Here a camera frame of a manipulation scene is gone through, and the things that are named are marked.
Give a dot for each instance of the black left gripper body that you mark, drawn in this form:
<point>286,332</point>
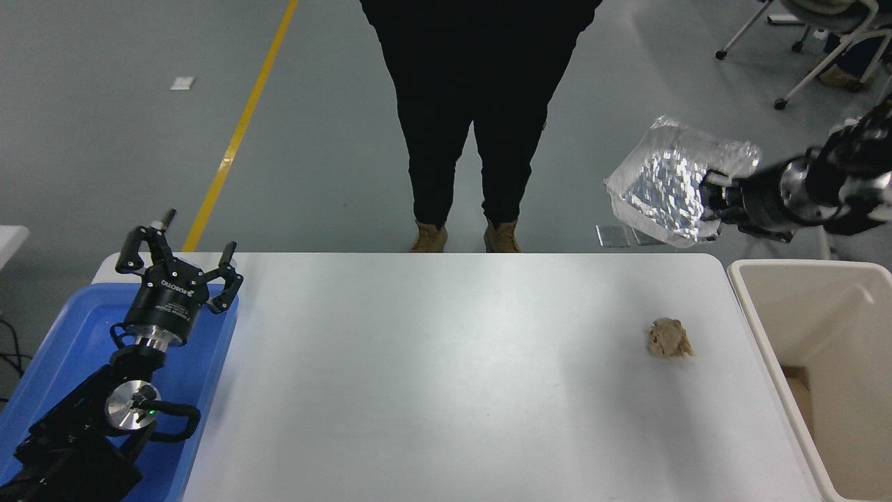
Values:
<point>167,303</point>

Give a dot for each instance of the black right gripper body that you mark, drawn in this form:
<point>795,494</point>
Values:
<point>765,201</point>

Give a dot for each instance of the silver foil tray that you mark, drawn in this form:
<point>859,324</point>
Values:
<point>662,181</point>

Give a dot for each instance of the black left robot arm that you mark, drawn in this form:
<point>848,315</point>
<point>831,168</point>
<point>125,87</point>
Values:
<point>70,446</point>

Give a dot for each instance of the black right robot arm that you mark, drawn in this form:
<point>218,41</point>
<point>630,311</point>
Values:
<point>850,167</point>

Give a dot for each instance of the metal floor plate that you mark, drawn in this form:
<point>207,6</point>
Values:
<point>640,240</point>
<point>610,238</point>

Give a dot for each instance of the blue plastic tray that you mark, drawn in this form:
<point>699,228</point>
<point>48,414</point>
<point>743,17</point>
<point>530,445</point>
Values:
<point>77,328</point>

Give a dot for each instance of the large pale bin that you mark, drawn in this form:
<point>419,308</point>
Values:
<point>815,314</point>

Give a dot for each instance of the crumpled tan paper ball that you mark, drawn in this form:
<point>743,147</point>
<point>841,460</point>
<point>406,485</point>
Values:
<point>669,339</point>

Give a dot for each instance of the person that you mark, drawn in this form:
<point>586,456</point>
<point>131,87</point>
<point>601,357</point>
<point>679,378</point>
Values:
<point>843,73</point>
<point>481,84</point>

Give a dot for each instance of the brown cardboard piece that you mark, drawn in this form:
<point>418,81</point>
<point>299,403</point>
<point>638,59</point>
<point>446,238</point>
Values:
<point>800,397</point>

